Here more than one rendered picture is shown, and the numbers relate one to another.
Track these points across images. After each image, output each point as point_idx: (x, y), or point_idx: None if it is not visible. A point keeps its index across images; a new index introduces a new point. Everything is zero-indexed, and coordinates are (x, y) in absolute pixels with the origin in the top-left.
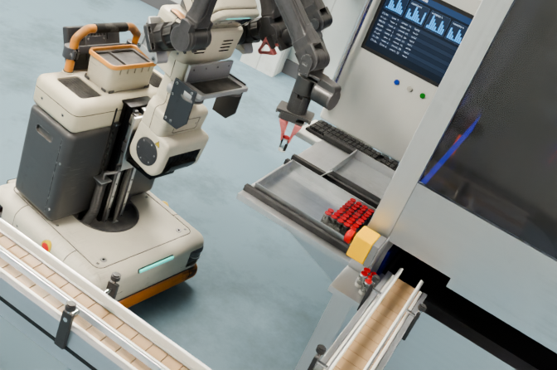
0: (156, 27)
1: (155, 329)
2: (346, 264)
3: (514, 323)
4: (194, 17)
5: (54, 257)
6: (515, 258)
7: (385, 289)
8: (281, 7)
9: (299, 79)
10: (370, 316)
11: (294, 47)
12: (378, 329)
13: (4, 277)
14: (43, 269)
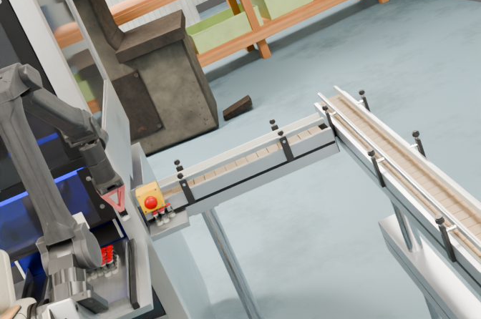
0: (79, 292)
1: (368, 140)
2: (146, 243)
3: (130, 159)
4: (71, 219)
5: (402, 171)
6: (112, 126)
7: (177, 180)
8: (63, 111)
9: (99, 144)
10: (204, 179)
11: (86, 125)
12: (211, 172)
13: (444, 174)
14: (411, 185)
